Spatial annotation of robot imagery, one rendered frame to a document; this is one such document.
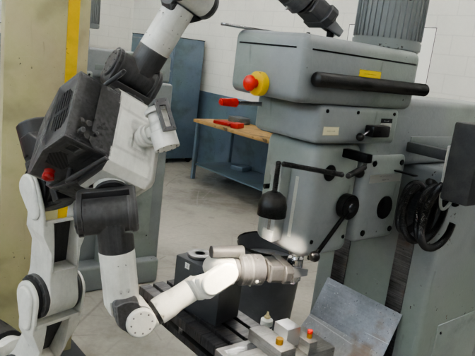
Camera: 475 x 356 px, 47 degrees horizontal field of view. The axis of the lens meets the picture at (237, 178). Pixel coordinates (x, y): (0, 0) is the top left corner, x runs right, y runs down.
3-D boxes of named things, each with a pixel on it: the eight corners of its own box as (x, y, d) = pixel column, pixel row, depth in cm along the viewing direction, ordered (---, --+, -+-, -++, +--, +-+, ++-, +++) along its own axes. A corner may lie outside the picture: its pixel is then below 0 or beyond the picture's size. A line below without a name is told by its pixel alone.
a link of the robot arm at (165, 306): (201, 307, 144) (138, 349, 138) (187, 293, 153) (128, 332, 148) (185, 275, 141) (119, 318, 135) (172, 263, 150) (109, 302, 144)
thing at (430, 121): (365, 168, 150) (377, 96, 146) (306, 151, 167) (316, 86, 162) (499, 160, 201) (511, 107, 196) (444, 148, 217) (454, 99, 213)
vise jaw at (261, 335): (279, 364, 153) (281, 352, 152) (247, 340, 164) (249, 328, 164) (295, 359, 156) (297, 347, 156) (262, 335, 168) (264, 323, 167)
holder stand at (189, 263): (215, 326, 184) (221, 272, 180) (171, 302, 198) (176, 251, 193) (237, 316, 193) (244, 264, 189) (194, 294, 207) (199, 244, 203)
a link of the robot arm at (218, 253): (252, 289, 149) (214, 290, 145) (237, 280, 159) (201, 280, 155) (255, 248, 149) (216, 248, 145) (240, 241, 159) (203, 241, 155)
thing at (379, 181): (354, 244, 154) (370, 155, 148) (294, 218, 172) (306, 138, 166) (394, 236, 166) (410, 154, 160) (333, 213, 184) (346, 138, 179)
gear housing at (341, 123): (316, 145, 134) (321, 104, 131) (252, 128, 152) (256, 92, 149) (395, 144, 155) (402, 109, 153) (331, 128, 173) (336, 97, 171)
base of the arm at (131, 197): (78, 250, 134) (72, 220, 126) (78, 211, 142) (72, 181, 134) (140, 243, 137) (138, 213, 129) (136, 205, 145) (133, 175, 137)
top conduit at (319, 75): (319, 87, 123) (322, 72, 122) (307, 85, 126) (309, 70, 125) (428, 97, 151) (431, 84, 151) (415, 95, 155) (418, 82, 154)
